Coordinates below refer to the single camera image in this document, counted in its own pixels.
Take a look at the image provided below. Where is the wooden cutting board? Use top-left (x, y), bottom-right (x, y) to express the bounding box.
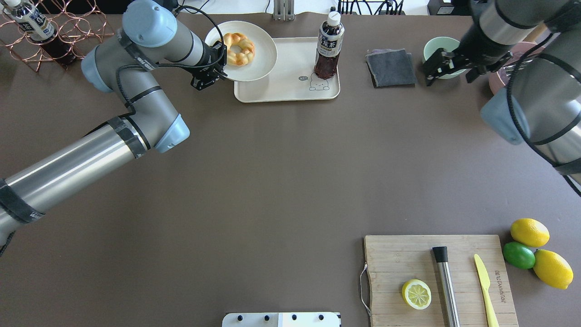
top-left (364, 235), bottom-right (519, 327)

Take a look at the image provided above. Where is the cream rectangular tray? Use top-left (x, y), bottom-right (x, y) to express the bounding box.
top-left (234, 37), bottom-right (340, 102)

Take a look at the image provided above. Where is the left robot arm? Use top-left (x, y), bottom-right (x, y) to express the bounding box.
top-left (1, 0), bottom-right (226, 251)

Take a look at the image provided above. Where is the yellow plastic knife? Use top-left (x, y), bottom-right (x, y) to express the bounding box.
top-left (473, 254), bottom-right (500, 327)

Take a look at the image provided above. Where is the metal bar tool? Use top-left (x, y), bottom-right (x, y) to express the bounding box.
top-left (432, 246), bottom-right (461, 327)

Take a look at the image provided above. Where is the yellow lemon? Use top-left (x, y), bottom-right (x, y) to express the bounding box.
top-left (510, 218), bottom-right (550, 247)
top-left (533, 249), bottom-right (574, 290)

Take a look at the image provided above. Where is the glazed twisted donut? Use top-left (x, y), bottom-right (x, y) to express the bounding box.
top-left (223, 33), bottom-right (255, 67)

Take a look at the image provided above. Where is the lemon half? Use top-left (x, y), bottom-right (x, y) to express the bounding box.
top-left (401, 279), bottom-right (432, 310)

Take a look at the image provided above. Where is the white round plate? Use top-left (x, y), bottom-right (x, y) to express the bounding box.
top-left (205, 20), bottom-right (277, 82)

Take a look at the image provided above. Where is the dark tea bottle on tray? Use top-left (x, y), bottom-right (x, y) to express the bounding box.
top-left (314, 11), bottom-right (345, 80)

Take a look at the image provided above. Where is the pink bowl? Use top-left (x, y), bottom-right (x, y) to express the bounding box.
top-left (488, 42), bottom-right (535, 95)

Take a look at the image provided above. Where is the green lime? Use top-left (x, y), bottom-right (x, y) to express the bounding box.
top-left (502, 242), bottom-right (536, 269)

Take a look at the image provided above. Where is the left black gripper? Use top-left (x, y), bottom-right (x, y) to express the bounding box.
top-left (190, 41), bottom-right (227, 90)

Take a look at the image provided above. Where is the green bowl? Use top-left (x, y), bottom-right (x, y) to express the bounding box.
top-left (423, 36), bottom-right (467, 80)

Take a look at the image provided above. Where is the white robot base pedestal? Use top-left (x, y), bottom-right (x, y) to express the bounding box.
top-left (222, 311), bottom-right (342, 327)

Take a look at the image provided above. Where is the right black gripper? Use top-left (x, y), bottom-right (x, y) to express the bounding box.
top-left (423, 47), bottom-right (513, 87)

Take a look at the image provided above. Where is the dark grey cloth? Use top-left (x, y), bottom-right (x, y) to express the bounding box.
top-left (365, 49), bottom-right (417, 88)

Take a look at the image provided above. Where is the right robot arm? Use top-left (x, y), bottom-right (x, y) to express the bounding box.
top-left (423, 0), bottom-right (581, 194)

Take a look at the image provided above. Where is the bottle in rack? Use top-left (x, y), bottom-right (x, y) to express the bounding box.
top-left (3, 0), bottom-right (77, 66)

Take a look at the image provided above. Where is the copper wire bottle rack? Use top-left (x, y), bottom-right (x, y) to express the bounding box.
top-left (1, 0), bottom-right (115, 73)

